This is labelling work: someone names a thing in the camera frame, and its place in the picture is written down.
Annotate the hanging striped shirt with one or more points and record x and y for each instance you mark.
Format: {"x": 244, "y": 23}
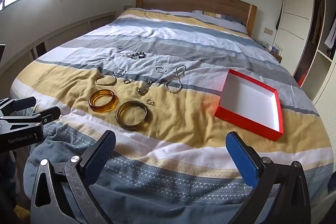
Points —
{"x": 331, "y": 33}

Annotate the striped pillow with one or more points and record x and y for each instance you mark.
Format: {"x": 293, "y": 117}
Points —
{"x": 223, "y": 20}

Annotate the red object by wardrobe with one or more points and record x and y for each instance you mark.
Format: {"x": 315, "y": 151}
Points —
{"x": 302, "y": 77}

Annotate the thin gold bangle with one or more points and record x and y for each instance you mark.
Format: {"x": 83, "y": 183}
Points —
{"x": 106, "y": 85}

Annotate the small items on nightstand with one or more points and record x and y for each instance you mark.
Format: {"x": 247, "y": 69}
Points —
{"x": 274, "y": 49}

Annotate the wall switch plate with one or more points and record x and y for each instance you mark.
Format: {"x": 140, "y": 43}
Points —
{"x": 127, "y": 6}
{"x": 268, "y": 31}

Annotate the red jewelry box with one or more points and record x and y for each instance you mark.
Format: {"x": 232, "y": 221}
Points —
{"x": 249, "y": 102}

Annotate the faceted amber bangle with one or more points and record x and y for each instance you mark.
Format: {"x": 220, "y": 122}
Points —
{"x": 115, "y": 102}

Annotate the wooden nightstand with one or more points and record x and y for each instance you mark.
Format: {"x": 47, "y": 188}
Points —
{"x": 277, "y": 56}

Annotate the round olive brown bangle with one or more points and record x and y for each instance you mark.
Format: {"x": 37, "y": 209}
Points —
{"x": 145, "y": 119}

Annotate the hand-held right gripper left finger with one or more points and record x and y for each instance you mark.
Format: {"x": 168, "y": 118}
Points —
{"x": 98, "y": 158}

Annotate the wooden headboard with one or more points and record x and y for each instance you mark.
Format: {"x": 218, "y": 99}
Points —
{"x": 194, "y": 1}

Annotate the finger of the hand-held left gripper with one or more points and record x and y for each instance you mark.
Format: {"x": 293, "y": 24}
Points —
{"x": 18, "y": 104}
{"x": 48, "y": 113}

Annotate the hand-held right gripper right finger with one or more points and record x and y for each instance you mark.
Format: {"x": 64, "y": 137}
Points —
{"x": 242, "y": 158}

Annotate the white wardrobe door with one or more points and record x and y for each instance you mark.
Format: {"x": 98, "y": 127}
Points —
{"x": 296, "y": 16}

